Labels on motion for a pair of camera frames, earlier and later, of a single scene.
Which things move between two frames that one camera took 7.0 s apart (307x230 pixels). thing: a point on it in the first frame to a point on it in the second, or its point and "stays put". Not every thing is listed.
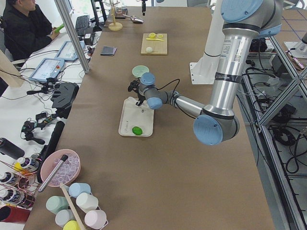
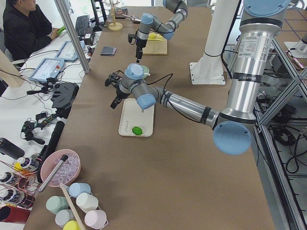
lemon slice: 152,35 stays put
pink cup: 95,219 stays put
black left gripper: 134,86 to 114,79
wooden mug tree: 115,26 stays put
